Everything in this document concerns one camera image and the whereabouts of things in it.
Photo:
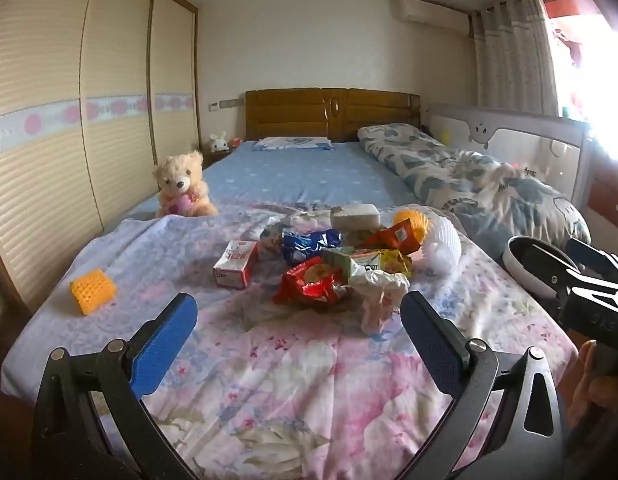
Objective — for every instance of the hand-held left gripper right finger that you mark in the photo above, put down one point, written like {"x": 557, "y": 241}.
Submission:
{"x": 431, "y": 345}

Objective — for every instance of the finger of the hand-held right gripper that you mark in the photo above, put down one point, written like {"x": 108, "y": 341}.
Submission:
{"x": 596, "y": 260}
{"x": 549, "y": 267}

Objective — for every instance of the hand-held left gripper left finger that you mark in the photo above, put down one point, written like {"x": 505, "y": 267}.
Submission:
{"x": 164, "y": 340}

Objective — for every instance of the white rimmed trash bin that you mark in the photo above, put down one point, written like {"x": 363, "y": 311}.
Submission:
{"x": 511, "y": 255}

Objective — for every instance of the white paper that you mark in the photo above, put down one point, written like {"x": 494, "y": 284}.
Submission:
{"x": 379, "y": 290}

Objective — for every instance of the orange snack packet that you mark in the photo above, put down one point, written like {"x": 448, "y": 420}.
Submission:
{"x": 399, "y": 235}

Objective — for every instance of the red snack packet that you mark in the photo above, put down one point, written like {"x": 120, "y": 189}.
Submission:
{"x": 311, "y": 282}

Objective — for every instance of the person's right hand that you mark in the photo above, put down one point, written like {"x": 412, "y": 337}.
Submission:
{"x": 586, "y": 390}

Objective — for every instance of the brown drawer dresser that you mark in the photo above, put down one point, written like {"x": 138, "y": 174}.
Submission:
{"x": 609, "y": 195}

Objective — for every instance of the yellow snack packet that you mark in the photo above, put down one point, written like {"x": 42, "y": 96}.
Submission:
{"x": 391, "y": 262}

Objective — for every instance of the white foam fruit net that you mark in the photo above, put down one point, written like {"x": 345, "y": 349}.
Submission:
{"x": 444, "y": 240}

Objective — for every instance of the red and white carton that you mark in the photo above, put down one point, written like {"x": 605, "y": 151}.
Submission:
{"x": 236, "y": 262}

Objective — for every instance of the green snack packet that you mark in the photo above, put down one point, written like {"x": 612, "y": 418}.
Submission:
{"x": 344, "y": 257}

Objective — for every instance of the pink floral blanket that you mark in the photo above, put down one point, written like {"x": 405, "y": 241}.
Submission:
{"x": 289, "y": 385}

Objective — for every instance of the blue patterned duvet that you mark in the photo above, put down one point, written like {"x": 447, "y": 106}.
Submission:
{"x": 439, "y": 170}

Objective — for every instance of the clear plastic wrapper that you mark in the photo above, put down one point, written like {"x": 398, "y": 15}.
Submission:
{"x": 274, "y": 232}

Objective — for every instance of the blue snack packet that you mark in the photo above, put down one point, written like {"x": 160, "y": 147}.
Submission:
{"x": 309, "y": 245}

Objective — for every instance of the beige teddy bear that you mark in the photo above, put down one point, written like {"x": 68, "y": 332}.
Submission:
{"x": 176, "y": 170}

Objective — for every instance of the wooden nightstand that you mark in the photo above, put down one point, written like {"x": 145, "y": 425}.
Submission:
{"x": 211, "y": 157}

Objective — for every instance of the white bunny toy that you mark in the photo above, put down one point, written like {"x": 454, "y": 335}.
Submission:
{"x": 219, "y": 144}

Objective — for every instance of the blue bed sheet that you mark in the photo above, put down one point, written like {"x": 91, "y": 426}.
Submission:
{"x": 289, "y": 175}

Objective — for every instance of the dotted grey curtain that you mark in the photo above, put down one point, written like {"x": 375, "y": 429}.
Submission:
{"x": 509, "y": 60}

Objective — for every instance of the blue and white pillow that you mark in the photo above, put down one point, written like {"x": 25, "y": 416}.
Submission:
{"x": 289, "y": 143}

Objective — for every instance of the red window decoration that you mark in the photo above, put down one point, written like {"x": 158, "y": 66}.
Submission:
{"x": 564, "y": 20}

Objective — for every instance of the wooden headboard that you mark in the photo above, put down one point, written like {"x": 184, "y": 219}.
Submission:
{"x": 289, "y": 110}

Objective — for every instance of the white air conditioner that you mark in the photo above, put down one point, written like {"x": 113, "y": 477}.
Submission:
{"x": 429, "y": 10}

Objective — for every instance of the cream sliding door wardrobe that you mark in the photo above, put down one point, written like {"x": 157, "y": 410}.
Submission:
{"x": 49, "y": 60}

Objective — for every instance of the grey bed guard rail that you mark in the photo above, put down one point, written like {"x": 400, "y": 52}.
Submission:
{"x": 519, "y": 140}

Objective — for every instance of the wall switch panel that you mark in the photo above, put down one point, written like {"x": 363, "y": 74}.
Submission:
{"x": 226, "y": 104}

